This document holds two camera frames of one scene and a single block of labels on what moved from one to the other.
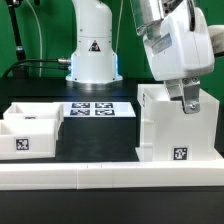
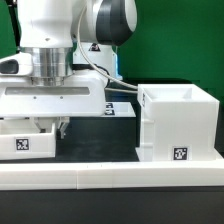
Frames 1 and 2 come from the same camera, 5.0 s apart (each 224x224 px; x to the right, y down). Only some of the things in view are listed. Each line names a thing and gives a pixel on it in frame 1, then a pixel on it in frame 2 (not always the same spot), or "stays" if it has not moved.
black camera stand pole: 12,5 stays
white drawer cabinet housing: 168,134 stays
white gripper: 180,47 -> 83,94
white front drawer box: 28,139 stays
